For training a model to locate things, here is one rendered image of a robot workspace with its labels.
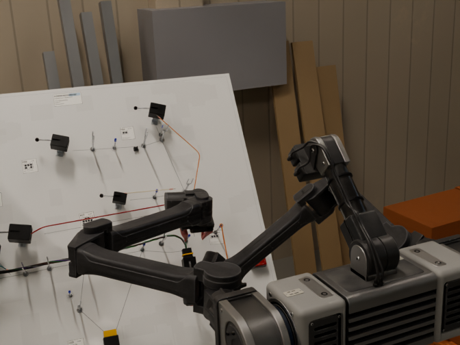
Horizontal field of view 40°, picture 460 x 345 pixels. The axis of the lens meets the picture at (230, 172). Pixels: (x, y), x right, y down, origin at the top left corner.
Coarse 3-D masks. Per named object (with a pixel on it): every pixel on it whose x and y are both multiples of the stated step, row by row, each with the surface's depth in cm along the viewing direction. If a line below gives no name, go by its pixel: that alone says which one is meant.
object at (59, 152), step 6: (36, 138) 216; (54, 138) 215; (60, 138) 216; (66, 138) 216; (54, 144) 215; (60, 144) 215; (66, 144) 216; (60, 150) 218; (66, 150) 217; (60, 156) 223
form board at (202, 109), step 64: (0, 128) 222; (64, 128) 227; (192, 128) 237; (64, 192) 219; (128, 192) 224; (256, 192) 234; (0, 256) 207; (64, 256) 212; (0, 320) 201; (64, 320) 205; (128, 320) 209; (192, 320) 213
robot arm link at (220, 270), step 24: (72, 240) 146; (96, 240) 149; (72, 264) 143; (96, 264) 140; (120, 264) 138; (144, 264) 137; (168, 264) 137; (216, 264) 132; (168, 288) 133; (192, 288) 131; (216, 288) 127
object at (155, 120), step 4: (152, 104) 227; (156, 104) 228; (160, 104) 228; (136, 108) 228; (140, 108) 228; (144, 108) 228; (148, 108) 228; (152, 108) 227; (156, 108) 228; (160, 108) 227; (164, 108) 228; (152, 112) 226; (156, 112) 227; (160, 112) 227; (164, 112) 227; (148, 116) 229; (152, 116) 229; (156, 116) 229; (160, 116) 228; (152, 120) 235; (156, 120) 234; (152, 124) 234; (156, 124) 235
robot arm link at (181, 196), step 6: (168, 192) 185; (174, 192) 185; (180, 192) 185; (198, 192) 182; (204, 192) 182; (168, 198) 183; (174, 198) 183; (180, 198) 184; (186, 198) 182; (198, 198) 178; (204, 198) 178; (168, 204) 182; (174, 204) 182
